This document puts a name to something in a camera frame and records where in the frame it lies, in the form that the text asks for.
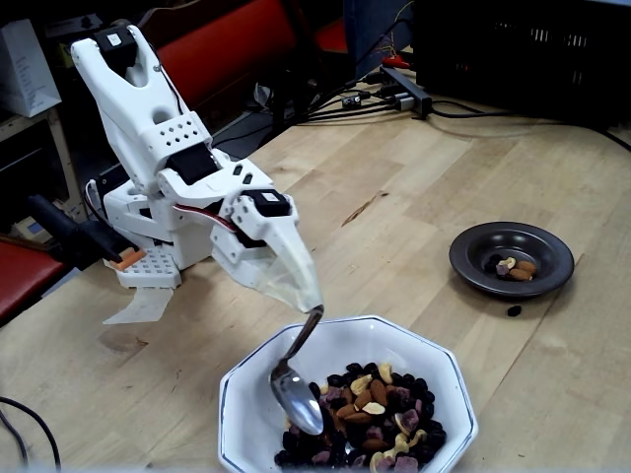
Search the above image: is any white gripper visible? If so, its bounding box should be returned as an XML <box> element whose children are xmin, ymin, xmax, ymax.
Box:
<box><xmin>211</xmin><ymin>189</ymin><xmax>310</xmax><ymax>287</ymax></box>

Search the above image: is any white octagonal bowl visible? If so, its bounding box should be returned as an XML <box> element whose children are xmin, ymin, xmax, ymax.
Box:
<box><xmin>217</xmin><ymin>314</ymin><xmax>480</xmax><ymax>473</ymax></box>

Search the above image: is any metal spoon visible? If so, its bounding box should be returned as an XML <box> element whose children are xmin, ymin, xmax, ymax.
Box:
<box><xmin>268</xmin><ymin>304</ymin><xmax>325</xmax><ymax>438</ymax></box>

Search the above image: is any trail mix pile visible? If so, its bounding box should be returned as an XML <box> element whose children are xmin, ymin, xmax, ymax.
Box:
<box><xmin>273</xmin><ymin>362</ymin><xmax>449</xmax><ymax>473</ymax></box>

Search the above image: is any dark brown plate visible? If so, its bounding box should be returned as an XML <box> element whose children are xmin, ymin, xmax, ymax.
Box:
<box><xmin>448</xmin><ymin>221</ymin><xmax>577</xmax><ymax>299</ymax></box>

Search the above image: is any beige tape wrap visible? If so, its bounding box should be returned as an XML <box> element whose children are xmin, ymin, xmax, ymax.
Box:
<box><xmin>255</xmin><ymin>240</ymin><xmax>325</xmax><ymax>315</ymax></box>

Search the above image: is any red chair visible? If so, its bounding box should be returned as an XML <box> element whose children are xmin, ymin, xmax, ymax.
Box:
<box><xmin>156</xmin><ymin>0</ymin><xmax>297</xmax><ymax>112</ymax></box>

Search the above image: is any grey USB hub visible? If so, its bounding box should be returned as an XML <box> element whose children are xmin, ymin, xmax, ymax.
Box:
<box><xmin>380</xmin><ymin>65</ymin><xmax>434</xmax><ymax>120</ymax></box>

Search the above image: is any beige device blue label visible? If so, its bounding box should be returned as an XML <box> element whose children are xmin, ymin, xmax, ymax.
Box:
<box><xmin>10</xmin><ymin>215</ymin><xmax>53</xmax><ymax>243</ymax></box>

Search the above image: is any red padded seat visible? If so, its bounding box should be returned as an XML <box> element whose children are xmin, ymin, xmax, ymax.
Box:
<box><xmin>0</xmin><ymin>239</ymin><xmax>66</xmax><ymax>321</ymax></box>

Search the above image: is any dark blue panel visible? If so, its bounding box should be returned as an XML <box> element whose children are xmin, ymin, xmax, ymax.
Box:
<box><xmin>343</xmin><ymin>0</ymin><xmax>416</xmax><ymax>80</ymax></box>

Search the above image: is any small nut serving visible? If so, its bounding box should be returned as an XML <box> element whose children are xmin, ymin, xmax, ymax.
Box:
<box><xmin>485</xmin><ymin>253</ymin><xmax>538</xmax><ymax>283</ymax></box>

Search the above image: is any large black device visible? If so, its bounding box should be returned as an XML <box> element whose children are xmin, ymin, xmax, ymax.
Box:
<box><xmin>412</xmin><ymin>0</ymin><xmax>631</xmax><ymax>125</ymax></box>

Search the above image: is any white carton box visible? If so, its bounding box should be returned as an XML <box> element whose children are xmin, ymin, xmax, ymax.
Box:
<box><xmin>0</xmin><ymin>18</ymin><xmax>63</xmax><ymax>118</ymax></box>

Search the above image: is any black USB cable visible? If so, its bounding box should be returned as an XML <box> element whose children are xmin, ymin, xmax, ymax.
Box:
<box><xmin>298</xmin><ymin>84</ymin><xmax>398</xmax><ymax>122</ymax></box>
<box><xmin>305</xmin><ymin>72</ymin><xmax>385</xmax><ymax>115</ymax></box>

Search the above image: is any wooden shelf frame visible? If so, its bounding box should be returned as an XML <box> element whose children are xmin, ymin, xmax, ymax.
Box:
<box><xmin>0</xmin><ymin>105</ymin><xmax>88</xmax><ymax>223</ymax></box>

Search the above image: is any black curved cable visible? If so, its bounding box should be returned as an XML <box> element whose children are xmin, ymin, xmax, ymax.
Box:
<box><xmin>0</xmin><ymin>395</ymin><xmax>63</xmax><ymax>473</ymax></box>

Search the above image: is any thick black cable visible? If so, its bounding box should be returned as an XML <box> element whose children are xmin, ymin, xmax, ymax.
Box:
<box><xmin>427</xmin><ymin>101</ymin><xmax>631</xmax><ymax>152</ymax></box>

